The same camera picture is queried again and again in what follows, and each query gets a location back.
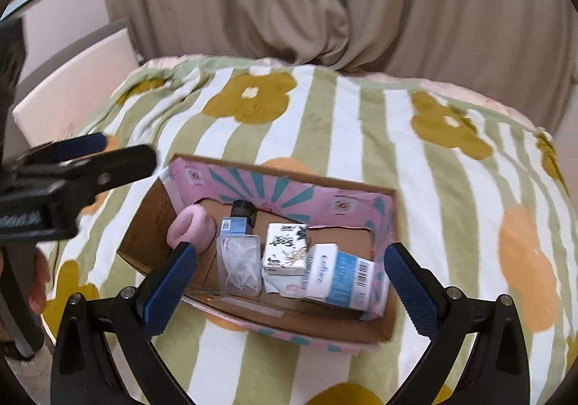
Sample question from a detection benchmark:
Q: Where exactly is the pink fluffy scrunchie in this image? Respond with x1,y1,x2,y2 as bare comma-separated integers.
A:
167,204,216,254

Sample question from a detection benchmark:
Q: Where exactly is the clear plastic cotton swab box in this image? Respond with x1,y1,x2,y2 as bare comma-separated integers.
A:
216,235,263,297

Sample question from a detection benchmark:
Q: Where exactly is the pink teal cardboard box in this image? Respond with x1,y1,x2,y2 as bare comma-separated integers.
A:
117,155,397,343

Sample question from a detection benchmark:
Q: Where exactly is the small blue carton box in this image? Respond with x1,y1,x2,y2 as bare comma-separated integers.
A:
219,216,253,237

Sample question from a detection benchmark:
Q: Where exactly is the white bed headboard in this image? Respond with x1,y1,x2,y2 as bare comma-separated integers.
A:
4,18,141,158

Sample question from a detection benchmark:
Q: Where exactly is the black cosmetic jar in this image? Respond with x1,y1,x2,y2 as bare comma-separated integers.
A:
230,199,257,220

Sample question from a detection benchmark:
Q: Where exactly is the beige curtain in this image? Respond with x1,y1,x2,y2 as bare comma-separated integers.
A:
106,0,577,130

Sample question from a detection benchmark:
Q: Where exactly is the white tissue packet black print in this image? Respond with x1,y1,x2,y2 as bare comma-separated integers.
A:
263,223,308,276

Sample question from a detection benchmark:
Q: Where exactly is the person left hand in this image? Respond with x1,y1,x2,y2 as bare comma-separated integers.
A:
0,245,53,360

